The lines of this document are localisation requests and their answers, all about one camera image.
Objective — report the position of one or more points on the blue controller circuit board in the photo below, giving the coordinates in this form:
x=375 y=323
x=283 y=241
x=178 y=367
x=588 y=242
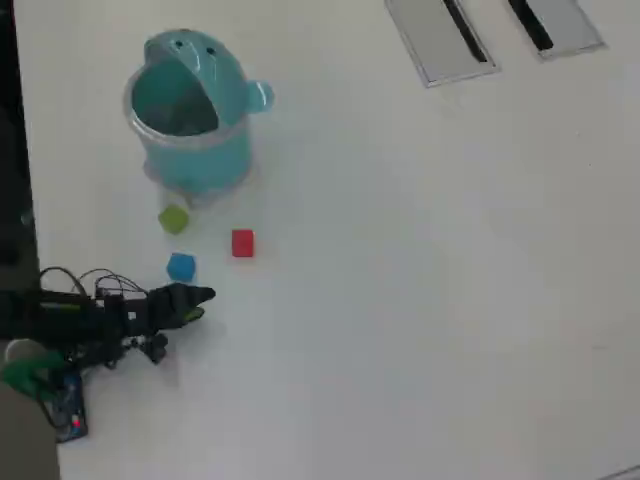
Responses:
x=71 y=407

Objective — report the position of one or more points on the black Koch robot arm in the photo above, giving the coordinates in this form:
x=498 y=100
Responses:
x=60 y=312

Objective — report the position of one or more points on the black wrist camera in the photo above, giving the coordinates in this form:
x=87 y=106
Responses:
x=152 y=347

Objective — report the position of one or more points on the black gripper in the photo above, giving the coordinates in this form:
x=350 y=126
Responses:
x=140 y=315

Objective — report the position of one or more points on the green table clamp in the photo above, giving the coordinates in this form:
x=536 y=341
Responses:
x=27 y=375

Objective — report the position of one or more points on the black robot wiring bundle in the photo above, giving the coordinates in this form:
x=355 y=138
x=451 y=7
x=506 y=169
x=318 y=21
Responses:
x=107 y=285

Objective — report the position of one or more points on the blue lego block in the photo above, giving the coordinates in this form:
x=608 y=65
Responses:
x=181 y=267

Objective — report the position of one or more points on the red lego block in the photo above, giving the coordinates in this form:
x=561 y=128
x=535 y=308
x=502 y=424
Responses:
x=243 y=244

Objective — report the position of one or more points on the green lego block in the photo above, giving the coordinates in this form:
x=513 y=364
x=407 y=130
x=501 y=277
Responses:
x=173 y=220

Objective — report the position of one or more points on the teal whale-shaped bin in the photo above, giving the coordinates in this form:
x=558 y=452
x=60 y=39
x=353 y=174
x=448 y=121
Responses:
x=200 y=150

